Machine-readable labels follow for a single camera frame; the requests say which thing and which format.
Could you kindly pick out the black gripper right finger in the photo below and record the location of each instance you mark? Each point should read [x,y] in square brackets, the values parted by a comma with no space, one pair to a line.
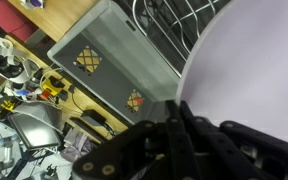
[250,150]

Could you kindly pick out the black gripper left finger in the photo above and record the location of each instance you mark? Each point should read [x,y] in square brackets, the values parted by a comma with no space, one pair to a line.
[124,150]

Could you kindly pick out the pink plate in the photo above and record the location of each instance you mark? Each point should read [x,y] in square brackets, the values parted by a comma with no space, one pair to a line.
[250,66]

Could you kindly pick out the grey background robot arm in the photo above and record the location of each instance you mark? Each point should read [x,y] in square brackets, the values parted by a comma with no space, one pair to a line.
[5,153]

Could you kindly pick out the black power adapter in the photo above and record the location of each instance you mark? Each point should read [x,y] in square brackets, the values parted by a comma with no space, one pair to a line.
[93,117]

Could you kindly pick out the wooden desk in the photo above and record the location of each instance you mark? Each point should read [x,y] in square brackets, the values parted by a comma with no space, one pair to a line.
[84,103]

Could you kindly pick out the tilted grey bin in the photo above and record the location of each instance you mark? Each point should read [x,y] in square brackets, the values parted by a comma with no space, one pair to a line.
[34,131]

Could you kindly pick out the grey plastic bin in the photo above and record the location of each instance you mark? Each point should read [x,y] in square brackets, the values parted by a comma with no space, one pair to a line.
[124,50]

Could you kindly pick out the yellow black tool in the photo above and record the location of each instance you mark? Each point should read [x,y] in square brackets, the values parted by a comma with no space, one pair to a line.
[4,106]

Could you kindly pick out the pinkish red stool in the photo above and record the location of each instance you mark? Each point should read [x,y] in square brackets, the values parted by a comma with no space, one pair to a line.
[7,16]

